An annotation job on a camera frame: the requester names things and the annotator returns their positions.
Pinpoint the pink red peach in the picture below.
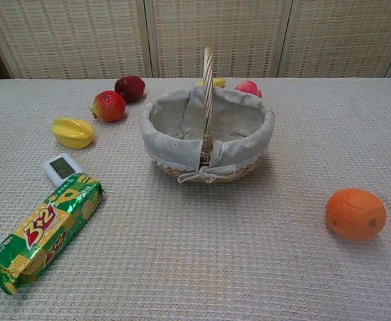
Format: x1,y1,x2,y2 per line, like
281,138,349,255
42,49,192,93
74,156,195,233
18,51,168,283
235,80,263,99

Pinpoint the yellow starfruit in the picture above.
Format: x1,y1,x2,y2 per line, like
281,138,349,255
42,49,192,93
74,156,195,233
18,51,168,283
50,117,95,149

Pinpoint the beige woven tablecloth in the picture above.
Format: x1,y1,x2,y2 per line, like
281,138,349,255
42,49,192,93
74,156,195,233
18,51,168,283
0,77,391,321

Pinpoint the yellow banana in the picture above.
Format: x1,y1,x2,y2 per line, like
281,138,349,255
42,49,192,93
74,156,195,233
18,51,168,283
196,78,227,89

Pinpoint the grey woven basket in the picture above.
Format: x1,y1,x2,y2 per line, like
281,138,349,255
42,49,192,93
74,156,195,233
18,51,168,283
138,47,277,184

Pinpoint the woven folding screen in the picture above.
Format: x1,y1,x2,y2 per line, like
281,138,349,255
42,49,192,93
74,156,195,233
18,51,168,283
0,0,391,80

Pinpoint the green yellow biscuit packet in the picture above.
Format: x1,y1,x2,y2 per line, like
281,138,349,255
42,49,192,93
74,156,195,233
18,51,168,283
0,173,104,296

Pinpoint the white digital timer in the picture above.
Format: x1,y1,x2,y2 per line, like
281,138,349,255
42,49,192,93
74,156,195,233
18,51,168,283
43,152,84,184

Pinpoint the dark red apple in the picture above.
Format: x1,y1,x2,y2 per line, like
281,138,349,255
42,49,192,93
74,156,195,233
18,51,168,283
114,75,146,104

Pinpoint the orange fruit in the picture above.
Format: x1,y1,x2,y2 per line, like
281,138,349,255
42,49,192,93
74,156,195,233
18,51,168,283
325,187,388,241

